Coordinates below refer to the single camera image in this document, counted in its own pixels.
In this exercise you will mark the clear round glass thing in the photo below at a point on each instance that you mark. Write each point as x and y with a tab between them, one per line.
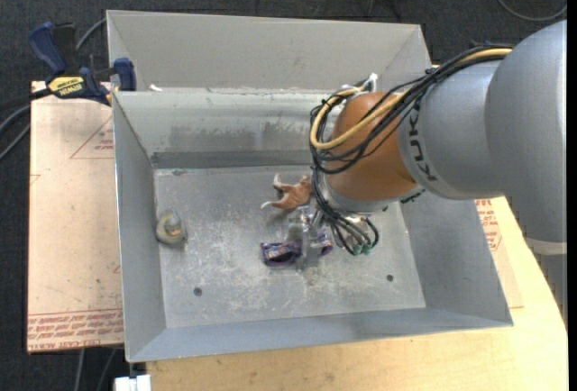
170	228

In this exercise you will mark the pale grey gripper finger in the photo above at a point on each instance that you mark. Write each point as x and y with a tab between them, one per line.
311	251
295	236

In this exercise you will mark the brown cardboard board red print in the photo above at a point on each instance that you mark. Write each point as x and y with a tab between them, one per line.
72	218

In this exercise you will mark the grey metal bin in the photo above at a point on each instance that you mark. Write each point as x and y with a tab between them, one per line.
234	290

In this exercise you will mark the purple packet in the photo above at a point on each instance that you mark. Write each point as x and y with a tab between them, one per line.
276	253

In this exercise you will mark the orange-brown toy animal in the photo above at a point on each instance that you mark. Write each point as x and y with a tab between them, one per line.
294	194

